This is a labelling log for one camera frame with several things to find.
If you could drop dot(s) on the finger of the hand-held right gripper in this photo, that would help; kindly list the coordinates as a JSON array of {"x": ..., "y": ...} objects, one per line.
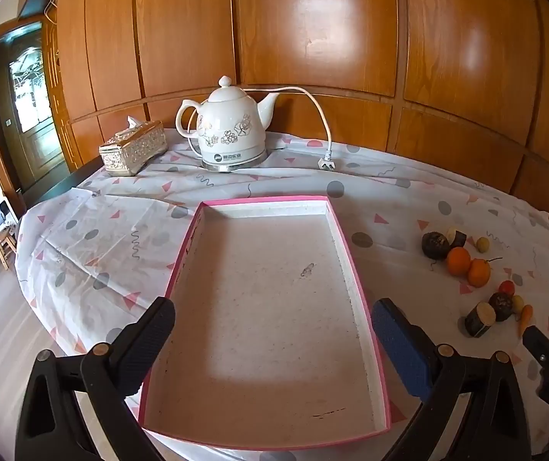
[{"x": 541, "y": 345}]

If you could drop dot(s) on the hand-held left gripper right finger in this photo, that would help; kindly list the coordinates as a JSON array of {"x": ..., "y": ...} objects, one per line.
[{"x": 401, "y": 345}]

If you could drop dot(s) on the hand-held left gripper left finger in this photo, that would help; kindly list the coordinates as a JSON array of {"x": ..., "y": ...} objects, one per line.
[{"x": 152, "y": 333}]

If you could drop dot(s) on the small orange carrot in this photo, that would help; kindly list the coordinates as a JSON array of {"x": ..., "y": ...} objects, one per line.
[{"x": 525, "y": 319}]

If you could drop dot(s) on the small yellow round fruit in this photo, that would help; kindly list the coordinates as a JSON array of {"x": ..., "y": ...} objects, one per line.
[
  {"x": 517, "y": 302},
  {"x": 483, "y": 244}
]

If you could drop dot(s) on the dark round water chestnut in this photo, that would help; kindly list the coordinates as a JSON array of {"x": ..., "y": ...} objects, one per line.
[
  {"x": 435, "y": 245},
  {"x": 500, "y": 305}
]

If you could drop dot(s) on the large cut dark-skinned cylinder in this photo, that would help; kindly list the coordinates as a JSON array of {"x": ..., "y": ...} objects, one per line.
[{"x": 480, "y": 320}]

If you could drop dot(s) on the small red tomato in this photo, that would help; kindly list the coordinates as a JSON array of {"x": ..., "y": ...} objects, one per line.
[{"x": 506, "y": 288}]

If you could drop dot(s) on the small orange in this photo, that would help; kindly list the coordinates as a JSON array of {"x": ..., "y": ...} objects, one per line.
[
  {"x": 458, "y": 261},
  {"x": 479, "y": 272}
]

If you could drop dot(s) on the pink shallow cardboard tray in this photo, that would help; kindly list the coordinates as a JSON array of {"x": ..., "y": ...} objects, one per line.
[{"x": 265, "y": 297}]

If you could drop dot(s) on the small cut dark-skinned piece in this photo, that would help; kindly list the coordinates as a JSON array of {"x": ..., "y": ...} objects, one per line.
[{"x": 459, "y": 238}]

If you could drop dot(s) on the white patterned tablecloth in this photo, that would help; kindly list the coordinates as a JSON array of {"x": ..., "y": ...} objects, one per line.
[{"x": 111, "y": 230}]

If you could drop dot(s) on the small wooden stool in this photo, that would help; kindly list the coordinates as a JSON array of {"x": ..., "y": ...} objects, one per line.
[{"x": 3, "y": 238}]

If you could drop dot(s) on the ornate silver tissue box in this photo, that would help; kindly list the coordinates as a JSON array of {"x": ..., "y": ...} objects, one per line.
[{"x": 130, "y": 153}]

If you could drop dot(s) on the silver kettle base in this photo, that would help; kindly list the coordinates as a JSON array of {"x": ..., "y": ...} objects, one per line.
[{"x": 233, "y": 166}]

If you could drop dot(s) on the white floral ceramic kettle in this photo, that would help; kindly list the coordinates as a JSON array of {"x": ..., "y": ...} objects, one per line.
[{"x": 229, "y": 125}]

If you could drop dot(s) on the wooden door with glass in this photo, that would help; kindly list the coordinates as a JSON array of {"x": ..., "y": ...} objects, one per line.
[{"x": 34, "y": 105}]

